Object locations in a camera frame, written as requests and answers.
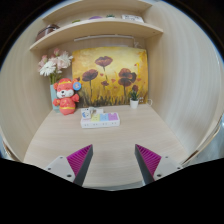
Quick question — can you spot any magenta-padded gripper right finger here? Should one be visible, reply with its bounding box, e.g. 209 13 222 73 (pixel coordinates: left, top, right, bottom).
134 143 184 186

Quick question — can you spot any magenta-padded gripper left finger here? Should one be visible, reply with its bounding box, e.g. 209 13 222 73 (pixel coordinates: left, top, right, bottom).
44 143 94 187

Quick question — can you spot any small plant in white pot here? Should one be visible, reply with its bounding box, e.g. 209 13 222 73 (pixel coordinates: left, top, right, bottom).
128 89 141 110

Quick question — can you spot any red fox plush toy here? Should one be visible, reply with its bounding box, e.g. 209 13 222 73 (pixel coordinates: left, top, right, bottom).
52 77 82 116

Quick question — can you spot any light blue vase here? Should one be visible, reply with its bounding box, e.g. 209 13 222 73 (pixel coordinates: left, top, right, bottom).
49 83 61 114

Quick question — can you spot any yellow poppy flower painting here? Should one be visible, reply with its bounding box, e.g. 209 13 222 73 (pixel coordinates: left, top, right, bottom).
71 46 150 108

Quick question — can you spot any pink and white flower bouquet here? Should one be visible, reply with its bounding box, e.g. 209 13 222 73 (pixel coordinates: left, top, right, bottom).
37 47 74 85

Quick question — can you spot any white light bar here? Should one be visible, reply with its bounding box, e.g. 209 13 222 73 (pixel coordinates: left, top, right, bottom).
73 33 135 43

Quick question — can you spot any wooden shelf unit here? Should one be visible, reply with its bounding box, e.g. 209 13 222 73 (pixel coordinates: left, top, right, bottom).
29 0 165 52

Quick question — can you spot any white cable beside painting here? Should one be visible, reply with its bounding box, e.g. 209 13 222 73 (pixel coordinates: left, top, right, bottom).
142 96 155 107

